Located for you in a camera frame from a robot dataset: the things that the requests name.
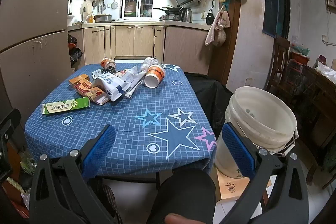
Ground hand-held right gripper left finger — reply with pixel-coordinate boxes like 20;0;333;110
29;124;124;224

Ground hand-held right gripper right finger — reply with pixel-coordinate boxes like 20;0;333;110
222;122;310;224

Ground white plastic bucket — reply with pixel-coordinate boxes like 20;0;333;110
214;86;300;178

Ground green toothpaste box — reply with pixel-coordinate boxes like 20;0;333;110
42;97;90;116

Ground red and cream box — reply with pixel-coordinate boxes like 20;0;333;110
73;81;105;104

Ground white printed plastic bag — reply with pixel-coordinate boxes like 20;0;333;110
91;67;146;102

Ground small orange box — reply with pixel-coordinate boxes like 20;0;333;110
69;74;90;86

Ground small orange paper cup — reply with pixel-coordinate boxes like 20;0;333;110
100;57;116;69

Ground large orange paper cup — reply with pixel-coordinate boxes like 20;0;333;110
144;64;166;88

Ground clear plastic wrapper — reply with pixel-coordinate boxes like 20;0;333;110
142;57;159;73

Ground person's right hand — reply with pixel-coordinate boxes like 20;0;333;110
165;214;190;224

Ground blue star-print tablecloth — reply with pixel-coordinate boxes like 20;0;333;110
24;63;218;177

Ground black cloth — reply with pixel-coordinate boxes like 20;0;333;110
184;72;234;135

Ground person's dark trouser leg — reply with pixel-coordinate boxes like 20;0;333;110
147;169;217;224

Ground clear plastic container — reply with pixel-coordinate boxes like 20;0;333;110
285;60;305;93

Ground black plastic bag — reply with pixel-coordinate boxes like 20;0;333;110
68;34;83;65

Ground dark wooden chair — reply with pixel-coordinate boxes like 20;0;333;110
266;36;292;98

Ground dark wooden dining table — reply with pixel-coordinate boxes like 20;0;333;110
302;64;336;188

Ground red plastic basin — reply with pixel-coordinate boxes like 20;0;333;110
290;52;310;64

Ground beige kitchen base cabinets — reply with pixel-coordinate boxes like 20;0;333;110
68;21;216;75

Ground beige refrigerator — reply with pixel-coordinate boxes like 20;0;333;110
0;0;79;125

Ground hanging pink cloth bag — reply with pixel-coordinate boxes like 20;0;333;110
205;10;231;46

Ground silver cooking pot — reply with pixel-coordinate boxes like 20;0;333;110
94;14;113;23

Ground small hanging black pan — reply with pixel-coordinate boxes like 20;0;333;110
206;0;214;25

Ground steel kettle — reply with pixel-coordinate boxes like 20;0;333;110
179;7;193;22

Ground black frying pan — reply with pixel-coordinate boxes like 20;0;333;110
154;5;181;14

